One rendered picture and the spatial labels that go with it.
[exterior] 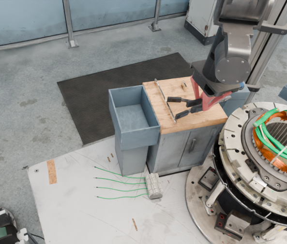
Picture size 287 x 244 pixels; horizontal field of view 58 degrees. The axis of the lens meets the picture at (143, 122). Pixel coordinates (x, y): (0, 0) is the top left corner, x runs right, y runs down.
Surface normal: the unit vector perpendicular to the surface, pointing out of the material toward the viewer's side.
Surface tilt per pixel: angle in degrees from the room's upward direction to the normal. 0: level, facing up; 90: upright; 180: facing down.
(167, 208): 0
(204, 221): 0
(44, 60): 0
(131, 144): 90
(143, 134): 90
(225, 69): 89
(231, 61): 89
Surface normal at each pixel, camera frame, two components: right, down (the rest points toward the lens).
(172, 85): 0.08, -0.65
